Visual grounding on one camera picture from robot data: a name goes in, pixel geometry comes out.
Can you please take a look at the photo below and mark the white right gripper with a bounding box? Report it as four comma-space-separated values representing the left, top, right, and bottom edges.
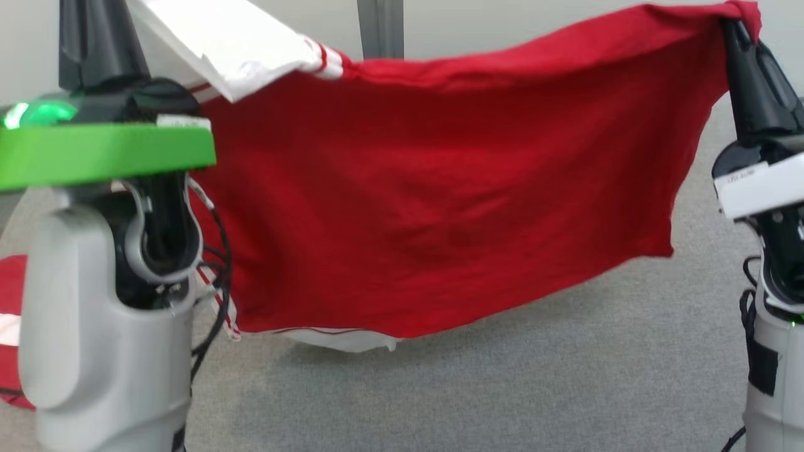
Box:
713, 19, 804, 220

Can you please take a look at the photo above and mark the thin right arm cable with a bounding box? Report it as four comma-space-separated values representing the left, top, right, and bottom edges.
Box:
722, 254, 764, 452

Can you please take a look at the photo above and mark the red white garment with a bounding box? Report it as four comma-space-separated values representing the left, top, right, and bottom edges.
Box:
0, 254, 37, 412

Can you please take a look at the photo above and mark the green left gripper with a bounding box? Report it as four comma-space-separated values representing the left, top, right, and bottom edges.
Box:
0, 0, 217, 192

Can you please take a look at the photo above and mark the thin arm cable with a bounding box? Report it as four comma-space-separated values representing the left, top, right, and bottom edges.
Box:
185, 179, 234, 384
722, 254, 764, 452

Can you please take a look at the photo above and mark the grey double partition post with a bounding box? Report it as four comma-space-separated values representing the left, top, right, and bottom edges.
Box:
357, 0, 406, 62

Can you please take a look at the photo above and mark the thin left arm cable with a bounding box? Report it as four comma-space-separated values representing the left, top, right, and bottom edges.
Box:
185, 179, 234, 384

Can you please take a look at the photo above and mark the red white Bulls jersey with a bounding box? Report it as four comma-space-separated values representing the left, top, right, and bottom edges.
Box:
126, 0, 764, 353

